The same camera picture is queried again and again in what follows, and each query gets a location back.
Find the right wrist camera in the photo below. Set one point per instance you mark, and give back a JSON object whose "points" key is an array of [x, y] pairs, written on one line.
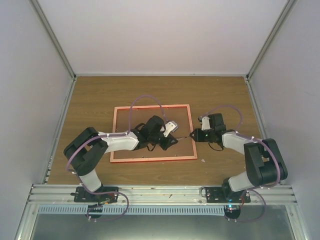
{"points": [[205, 123]]}

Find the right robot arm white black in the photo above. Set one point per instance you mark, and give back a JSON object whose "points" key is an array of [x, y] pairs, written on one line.
{"points": [[264, 164]]}

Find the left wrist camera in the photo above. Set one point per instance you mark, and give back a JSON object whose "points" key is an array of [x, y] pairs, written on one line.
{"points": [[169, 127]]}

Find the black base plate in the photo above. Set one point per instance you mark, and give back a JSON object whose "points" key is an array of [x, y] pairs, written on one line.
{"points": [[215, 193], [106, 194]]}

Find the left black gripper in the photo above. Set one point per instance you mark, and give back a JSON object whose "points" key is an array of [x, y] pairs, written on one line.
{"points": [[166, 145]]}

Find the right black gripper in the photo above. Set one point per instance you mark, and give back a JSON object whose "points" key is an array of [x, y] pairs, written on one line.
{"points": [[197, 135]]}

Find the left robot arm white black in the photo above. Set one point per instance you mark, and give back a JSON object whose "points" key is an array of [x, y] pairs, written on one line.
{"points": [[86, 150]]}

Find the aluminium rail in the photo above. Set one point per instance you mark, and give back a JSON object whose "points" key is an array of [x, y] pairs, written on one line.
{"points": [[158, 195]]}

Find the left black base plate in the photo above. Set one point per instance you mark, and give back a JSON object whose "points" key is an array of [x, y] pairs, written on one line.
{"points": [[106, 194]]}

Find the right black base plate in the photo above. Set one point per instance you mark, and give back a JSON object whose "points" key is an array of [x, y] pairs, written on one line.
{"points": [[215, 193]]}

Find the red picture frame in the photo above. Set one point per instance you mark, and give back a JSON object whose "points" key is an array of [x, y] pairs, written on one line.
{"points": [[126, 117]]}

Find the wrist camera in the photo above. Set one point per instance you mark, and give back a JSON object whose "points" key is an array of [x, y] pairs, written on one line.
{"points": [[169, 127], [205, 123]]}

